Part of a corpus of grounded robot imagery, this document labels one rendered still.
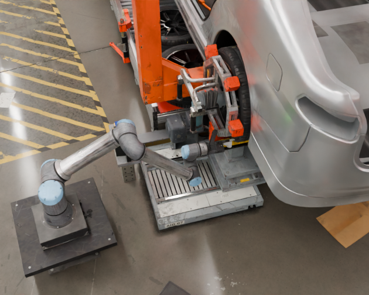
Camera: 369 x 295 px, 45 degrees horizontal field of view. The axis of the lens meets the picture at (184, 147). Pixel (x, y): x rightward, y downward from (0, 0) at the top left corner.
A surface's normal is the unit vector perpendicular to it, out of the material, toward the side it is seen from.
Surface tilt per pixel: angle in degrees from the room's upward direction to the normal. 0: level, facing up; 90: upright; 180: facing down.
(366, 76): 22
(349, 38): 2
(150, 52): 90
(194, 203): 0
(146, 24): 90
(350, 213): 1
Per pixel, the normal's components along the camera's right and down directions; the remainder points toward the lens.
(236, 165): 0.00, -0.68
